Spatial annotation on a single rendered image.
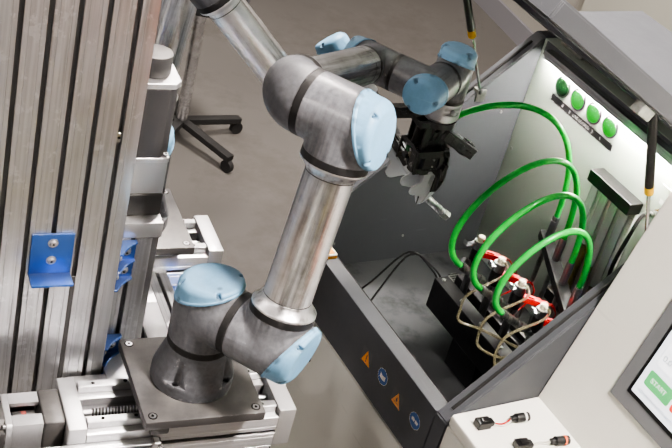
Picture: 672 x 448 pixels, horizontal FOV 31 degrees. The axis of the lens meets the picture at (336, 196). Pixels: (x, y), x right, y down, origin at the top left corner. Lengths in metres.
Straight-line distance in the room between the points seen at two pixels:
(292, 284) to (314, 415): 0.95
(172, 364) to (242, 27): 0.66
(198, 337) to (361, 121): 0.51
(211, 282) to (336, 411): 0.81
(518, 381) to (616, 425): 0.21
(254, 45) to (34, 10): 0.61
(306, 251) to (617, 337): 0.72
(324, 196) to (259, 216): 2.66
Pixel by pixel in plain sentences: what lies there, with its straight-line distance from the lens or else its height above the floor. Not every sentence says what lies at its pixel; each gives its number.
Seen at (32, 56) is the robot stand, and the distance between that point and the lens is 1.94.
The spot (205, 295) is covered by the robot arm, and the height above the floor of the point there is 1.27.
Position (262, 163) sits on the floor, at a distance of 4.92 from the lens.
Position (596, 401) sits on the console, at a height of 1.07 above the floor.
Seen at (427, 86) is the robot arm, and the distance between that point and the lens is 2.23.
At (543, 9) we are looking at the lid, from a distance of 1.89.
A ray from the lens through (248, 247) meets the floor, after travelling 4.41.
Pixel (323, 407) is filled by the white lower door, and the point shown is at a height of 0.63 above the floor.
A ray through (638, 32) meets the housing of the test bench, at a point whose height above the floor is 1.50.
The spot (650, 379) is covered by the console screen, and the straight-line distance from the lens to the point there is 2.37.
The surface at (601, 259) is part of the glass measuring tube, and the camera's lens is 2.77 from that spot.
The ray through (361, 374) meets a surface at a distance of 2.69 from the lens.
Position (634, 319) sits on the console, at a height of 1.25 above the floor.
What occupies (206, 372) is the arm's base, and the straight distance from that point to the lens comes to 2.17.
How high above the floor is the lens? 2.52
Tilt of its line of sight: 31 degrees down
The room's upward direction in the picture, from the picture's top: 15 degrees clockwise
